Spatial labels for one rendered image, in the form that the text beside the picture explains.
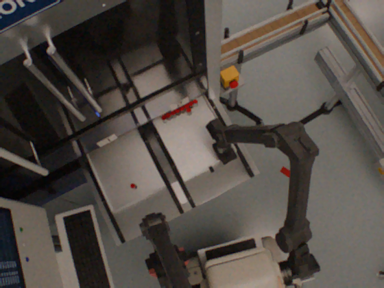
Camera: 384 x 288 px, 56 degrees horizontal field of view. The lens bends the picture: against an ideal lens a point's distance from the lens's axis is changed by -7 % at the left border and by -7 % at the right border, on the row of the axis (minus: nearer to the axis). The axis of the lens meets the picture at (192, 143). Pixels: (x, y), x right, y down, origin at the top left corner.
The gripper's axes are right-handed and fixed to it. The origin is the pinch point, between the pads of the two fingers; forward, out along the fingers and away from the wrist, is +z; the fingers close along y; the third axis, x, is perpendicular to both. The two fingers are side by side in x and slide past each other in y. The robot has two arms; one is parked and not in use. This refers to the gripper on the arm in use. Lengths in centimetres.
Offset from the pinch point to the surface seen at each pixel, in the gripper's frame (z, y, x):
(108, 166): 0, 23, 47
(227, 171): 4.1, -4.7, 2.0
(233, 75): -14.6, 25.4, -19.5
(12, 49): -95, 18, 41
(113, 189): 1, 12, 50
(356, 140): 94, -8, -99
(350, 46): 0, 18, -83
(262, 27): -7, 45, -48
